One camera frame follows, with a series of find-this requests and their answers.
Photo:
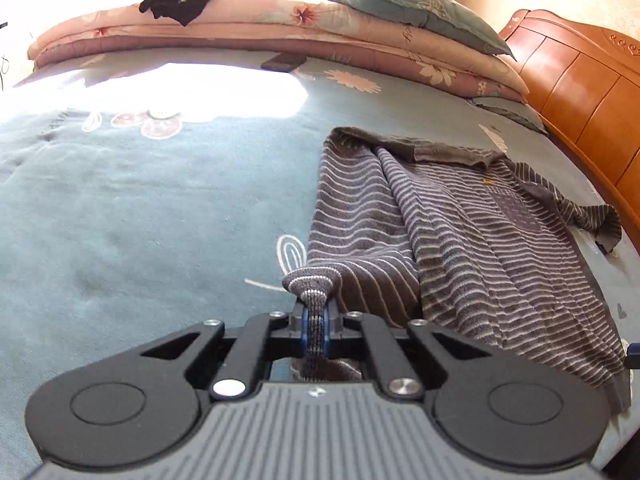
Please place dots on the flat grey-green pillow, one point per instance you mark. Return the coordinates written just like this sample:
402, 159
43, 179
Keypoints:
515, 112

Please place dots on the teal pillow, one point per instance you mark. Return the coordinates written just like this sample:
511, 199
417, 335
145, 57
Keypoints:
415, 5

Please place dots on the grey striped sweater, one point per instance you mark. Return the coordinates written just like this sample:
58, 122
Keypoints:
475, 260

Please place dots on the beige floral quilt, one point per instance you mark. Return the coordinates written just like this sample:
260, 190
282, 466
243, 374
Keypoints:
450, 55

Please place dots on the black phone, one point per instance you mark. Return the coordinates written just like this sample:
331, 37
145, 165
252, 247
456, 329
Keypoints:
282, 62

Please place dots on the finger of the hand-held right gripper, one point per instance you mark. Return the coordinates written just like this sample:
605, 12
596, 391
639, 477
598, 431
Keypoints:
634, 354

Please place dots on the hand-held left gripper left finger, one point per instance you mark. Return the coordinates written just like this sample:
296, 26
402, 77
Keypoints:
303, 330

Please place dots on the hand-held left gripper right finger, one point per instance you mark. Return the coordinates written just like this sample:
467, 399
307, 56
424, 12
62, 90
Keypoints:
327, 332

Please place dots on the pink floral quilt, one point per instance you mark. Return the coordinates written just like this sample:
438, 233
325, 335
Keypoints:
225, 30

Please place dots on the teal floral bed sheet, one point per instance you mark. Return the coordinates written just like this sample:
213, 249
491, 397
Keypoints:
125, 210

